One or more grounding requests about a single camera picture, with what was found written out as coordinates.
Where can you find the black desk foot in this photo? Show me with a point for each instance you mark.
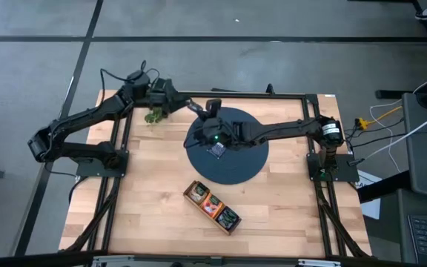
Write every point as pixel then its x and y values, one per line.
pixel 391 94
pixel 384 189

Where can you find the green potted plant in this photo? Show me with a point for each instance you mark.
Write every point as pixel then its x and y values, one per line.
pixel 155 115

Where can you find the white paper sheet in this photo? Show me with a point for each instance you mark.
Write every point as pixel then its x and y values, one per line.
pixel 373 209

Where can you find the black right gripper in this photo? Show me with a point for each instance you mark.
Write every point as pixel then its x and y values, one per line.
pixel 217 131

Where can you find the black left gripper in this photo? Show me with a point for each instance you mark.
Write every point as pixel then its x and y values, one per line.
pixel 165 98

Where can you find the dark blue blackcurrant tea sachet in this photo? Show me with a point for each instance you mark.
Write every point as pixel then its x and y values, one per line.
pixel 217 151
pixel 228 218

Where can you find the round dark blue placemat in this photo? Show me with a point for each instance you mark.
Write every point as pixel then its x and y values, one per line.
pixel 235 163

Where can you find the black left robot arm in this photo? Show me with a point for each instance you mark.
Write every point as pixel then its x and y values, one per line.
pixel 83 115

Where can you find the orange peach tea sachet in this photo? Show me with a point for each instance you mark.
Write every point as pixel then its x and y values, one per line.
pixel 212 205

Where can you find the black metal table frame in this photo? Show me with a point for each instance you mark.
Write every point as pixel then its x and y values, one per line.
pixel 126 148

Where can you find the dark grey desk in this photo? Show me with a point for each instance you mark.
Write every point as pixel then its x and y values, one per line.
pixel 424 167

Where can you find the wooden three-compartment box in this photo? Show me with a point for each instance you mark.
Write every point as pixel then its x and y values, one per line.
pixel 225 225

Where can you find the silver crossbar bracket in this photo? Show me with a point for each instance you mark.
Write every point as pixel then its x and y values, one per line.
pixel 113 259
pixel 319 263

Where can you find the beige vanilla cinnamon tea sachet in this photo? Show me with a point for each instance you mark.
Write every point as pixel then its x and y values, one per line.
pixel 199 191

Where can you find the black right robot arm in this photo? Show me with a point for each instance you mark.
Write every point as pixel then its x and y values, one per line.
pixel 291 130

